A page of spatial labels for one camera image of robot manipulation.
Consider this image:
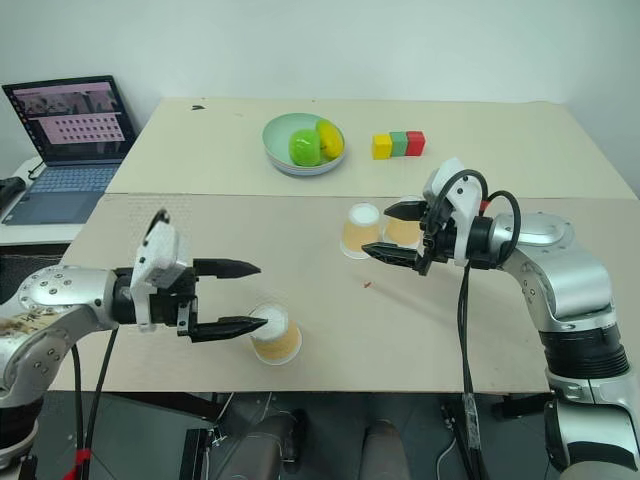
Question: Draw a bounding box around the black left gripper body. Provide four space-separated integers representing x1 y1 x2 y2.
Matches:
147 267 200 344

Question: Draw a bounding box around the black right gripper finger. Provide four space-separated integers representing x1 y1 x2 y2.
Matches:
361 242 420 274
382 198 427 221

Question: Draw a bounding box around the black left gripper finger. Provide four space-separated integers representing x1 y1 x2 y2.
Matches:
193 258 262 280
191 315 270 344

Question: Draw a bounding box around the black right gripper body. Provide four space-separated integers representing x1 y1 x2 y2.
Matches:
415 197 459 276

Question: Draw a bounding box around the light green bowl stack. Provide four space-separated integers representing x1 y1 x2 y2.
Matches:
261 113 348 177

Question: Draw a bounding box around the tan paper cup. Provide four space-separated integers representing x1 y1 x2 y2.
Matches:
248 304 303 366
382 194 424 249

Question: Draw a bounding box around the overturned plastic cup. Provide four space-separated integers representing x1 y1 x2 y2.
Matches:
339 201 381 260

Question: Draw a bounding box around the yellow toy fruit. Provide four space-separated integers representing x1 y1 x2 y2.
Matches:
314 118 345 161

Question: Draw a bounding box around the green toy fruit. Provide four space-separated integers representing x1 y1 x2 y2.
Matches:
288 128 322 167

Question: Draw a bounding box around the dark rounded shape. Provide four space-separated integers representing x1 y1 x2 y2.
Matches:
239 409 309 480
363 419 409 480

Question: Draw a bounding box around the blue open laptop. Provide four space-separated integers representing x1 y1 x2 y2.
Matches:
1 74 140 227

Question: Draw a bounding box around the black device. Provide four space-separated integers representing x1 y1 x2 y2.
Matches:
0 176 27 211

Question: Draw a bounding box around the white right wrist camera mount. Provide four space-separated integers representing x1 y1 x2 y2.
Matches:
422 157 489 266

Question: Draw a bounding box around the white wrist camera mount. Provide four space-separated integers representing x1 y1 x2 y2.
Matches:
128 209 194 334
422 157 489 266

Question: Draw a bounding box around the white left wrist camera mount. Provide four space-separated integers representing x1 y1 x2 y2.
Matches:
128 209 194 334

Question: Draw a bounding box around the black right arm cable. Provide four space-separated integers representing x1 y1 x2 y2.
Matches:
429 168 522 480

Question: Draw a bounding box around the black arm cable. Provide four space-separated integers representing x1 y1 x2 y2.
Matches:
69 344 84 451
429 168 522 480
82 325 120 480

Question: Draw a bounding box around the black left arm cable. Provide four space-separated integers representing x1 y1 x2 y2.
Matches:
69 344 84 451
82 325 120 480

